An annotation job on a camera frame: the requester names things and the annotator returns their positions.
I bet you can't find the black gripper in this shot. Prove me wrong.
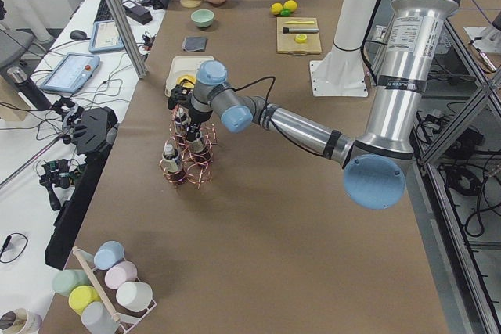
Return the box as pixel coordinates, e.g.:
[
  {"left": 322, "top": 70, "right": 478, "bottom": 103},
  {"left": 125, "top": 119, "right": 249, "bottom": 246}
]
[{"left": 186, "top": 105, "right": 211, "bottom": 142}]

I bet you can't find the tea bottle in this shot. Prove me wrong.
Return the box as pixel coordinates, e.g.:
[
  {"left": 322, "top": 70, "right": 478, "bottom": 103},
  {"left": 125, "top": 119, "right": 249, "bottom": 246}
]
[
  {"left": 174, "top": 107, "right": 189, "bottom": 136},
  {"left": 185, "top": 132, "right": 206, "bottom": 154},
  {"left": 161, "top": 143, "right": 186, "bottom": 185}
]

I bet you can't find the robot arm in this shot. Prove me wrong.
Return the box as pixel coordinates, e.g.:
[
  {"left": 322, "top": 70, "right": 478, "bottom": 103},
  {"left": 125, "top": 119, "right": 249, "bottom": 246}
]
[{"left": 184, "top": 0, "right": 461, "bottom": 210}]

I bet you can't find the cream serving tray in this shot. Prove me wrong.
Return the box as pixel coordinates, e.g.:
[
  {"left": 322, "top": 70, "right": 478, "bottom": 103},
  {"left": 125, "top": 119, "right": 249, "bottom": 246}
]
[{"left": 168, "top": 56, "right": 214, "bottom": 75}]

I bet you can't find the yellow glazed donut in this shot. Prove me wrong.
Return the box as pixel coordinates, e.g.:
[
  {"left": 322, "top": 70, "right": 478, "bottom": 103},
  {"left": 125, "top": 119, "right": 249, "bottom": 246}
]
[{"left": 176, "top": 74, "right": 196, "bottom": 88}]

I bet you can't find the white round plate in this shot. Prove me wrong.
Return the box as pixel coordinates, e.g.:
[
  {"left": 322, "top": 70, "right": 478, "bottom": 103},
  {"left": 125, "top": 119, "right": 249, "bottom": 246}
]
[{"left": 165, "top": 70, "right": 196, "bottom": 96}]

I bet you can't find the grey folded cloth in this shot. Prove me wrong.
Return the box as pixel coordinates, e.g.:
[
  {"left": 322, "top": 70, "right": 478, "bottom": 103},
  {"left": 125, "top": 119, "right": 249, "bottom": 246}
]
[{"left": 182, "top": 36, "right": 207, "bottom": 52}]

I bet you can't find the green bowl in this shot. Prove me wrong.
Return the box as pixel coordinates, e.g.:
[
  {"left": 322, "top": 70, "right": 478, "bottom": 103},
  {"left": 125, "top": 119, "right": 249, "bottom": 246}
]
[{"left": 191, "top": 9, "right": 214, "bottom": 28}]

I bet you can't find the blue teach pendant far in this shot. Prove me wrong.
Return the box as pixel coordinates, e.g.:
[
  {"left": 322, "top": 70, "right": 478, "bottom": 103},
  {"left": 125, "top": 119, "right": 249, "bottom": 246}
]
[{"left": 88, "top": 20, "right": 124, "bottom": 53}]

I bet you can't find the blue teach pendant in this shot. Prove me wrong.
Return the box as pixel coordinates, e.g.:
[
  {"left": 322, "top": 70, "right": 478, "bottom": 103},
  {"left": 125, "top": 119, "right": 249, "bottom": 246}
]
[
  {"left": 88, "top": 20, "right": 124, "bottom": 53},
  {"left": 40, "top": 53, "right": 100, "bottom": 93}
]

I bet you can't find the wooden cutting board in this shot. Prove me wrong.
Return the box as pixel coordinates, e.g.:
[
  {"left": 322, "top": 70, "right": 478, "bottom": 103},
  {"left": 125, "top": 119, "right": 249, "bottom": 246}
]
[{"left": 276, "top": 17, "right": 322, "bottom": 55}]

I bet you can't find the blue teach pendant near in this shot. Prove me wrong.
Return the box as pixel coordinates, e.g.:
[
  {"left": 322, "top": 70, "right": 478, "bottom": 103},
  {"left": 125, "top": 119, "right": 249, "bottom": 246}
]
[{"left": 40, "top": 53, "right": 100, "bottom": 93}]

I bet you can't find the steel cylinder tool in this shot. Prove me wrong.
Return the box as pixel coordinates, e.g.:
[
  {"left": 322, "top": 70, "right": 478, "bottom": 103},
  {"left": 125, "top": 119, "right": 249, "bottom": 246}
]
[{"left": 282, "top": 27, "right": 319, "bottom": 34}]

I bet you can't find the half lemon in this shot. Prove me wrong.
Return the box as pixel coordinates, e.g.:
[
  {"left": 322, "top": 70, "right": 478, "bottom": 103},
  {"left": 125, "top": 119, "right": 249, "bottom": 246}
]
[{"left": 294, "top": 34, "right": 308, "bottom": 44}]

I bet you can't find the yellow plastic knife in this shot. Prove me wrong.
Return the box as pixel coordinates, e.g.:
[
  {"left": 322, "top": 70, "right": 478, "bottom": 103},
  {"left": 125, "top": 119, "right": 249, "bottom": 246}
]
[{"left": 284, "top": 20, "right": 316, "bottom": 25}]

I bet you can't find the black keyboard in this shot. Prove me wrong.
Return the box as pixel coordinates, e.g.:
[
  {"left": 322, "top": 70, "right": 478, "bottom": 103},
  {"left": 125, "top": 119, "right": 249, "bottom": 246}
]
[{"left": 94, "top": 0, "right": 122, "bottom": 22}]

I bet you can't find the left whole lemon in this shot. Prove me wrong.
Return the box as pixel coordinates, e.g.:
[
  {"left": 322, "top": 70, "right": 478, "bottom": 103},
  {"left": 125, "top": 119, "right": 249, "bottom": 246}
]
[{"left": 270, "top": 2, "right": 283, "bottom": 16}]

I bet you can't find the whole lemon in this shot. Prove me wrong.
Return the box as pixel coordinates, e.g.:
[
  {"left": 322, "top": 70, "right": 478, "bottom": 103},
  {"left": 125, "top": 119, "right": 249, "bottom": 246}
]
[
  {"left": 270, "top": 2, "right": 283, "bottom": 16},
  {"left": 283, "top": 0, "right": 298, "bottom": 13}
]

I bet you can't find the black computer mouse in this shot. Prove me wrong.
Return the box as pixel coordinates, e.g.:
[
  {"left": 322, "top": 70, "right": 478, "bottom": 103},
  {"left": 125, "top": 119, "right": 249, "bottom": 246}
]
[{"left": 70, "top": 30, "right": 88, "bottom": 41}]

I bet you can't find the green lime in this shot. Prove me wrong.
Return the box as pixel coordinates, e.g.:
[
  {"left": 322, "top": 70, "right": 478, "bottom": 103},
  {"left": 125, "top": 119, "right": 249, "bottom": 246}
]
[{"left": 279, "top": 8, "right": 293, "bottom": 17}]

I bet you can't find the blue cup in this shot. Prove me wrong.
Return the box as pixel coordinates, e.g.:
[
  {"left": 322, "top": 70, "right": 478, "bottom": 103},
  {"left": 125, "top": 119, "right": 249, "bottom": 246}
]
[{"left": 94, "top": 240, "right": 124, "bottom": 271}]

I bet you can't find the pink cup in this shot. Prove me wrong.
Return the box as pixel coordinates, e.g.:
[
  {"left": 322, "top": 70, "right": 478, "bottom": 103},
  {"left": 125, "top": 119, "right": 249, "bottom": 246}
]
[{"left": 104, "top": 260, "right": 137, "bottom": 289}]

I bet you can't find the right whole lemon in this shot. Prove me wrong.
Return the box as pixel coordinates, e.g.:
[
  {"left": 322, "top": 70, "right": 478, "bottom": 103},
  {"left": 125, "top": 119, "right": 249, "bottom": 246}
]
[{"left": 283, "top": 0, "right": 298, "bottom": 13}]

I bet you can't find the black thermos bottle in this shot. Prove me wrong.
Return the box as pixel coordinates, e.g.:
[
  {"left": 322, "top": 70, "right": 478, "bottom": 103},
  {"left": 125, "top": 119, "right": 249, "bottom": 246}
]
[{"left": 7, "top": 66, "right": 52, "bottom": 110}]

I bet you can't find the white cup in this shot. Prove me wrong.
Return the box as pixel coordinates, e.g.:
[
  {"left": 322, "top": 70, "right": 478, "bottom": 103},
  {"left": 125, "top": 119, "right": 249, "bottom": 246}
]
[{"left": 116, "top": 282, "right": 153, "bottom": 312}]

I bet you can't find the green cup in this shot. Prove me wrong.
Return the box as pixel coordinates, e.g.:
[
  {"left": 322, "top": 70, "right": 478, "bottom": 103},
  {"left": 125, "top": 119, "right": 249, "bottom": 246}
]
[{"left": 52, "top": 269, "right": 91, "bottom": 297}]

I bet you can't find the yellow cup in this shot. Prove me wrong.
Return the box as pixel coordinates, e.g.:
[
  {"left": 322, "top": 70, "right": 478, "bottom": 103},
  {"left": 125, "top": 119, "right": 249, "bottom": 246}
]
[{"left": 68, "top": 286, "right": 101, "bottom": 315}]

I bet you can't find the grey cup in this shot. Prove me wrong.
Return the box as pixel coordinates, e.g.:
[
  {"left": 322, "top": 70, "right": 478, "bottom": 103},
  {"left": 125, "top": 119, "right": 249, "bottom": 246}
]
[{"left": 81, "top": 301, "right": 119, "bottom": 334}]

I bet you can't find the paper cup with utensils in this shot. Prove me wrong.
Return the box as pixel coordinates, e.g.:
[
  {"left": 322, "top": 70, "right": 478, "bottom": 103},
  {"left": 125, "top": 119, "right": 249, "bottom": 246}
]
[{"left": 1, "top": 308, "right": 42, "bottom": 334}]

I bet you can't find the copper wire bottle rack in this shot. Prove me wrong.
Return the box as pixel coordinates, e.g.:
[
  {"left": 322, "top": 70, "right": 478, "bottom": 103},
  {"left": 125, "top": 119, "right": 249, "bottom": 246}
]
[{"left": 159, "top": 106, "right": 218, "bottom": 189}]

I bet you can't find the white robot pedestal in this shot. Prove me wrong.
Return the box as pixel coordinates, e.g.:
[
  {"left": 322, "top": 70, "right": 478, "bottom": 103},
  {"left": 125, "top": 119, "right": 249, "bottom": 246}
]
[{"left": 310, "top": 0, "right": 377, "bottom": 97}]

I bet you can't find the aluminium frame post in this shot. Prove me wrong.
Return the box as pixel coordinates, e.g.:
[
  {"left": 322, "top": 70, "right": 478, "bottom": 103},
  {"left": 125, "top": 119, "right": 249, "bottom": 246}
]
[{"left": 106, "top": 0, "right": 147, "bottom": 79}]

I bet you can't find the white wire cup rack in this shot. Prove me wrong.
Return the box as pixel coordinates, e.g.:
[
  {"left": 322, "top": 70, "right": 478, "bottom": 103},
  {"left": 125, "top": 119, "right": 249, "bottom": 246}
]
[{"left": 71, "top": 246, "right": 157, "bottom": 333}]

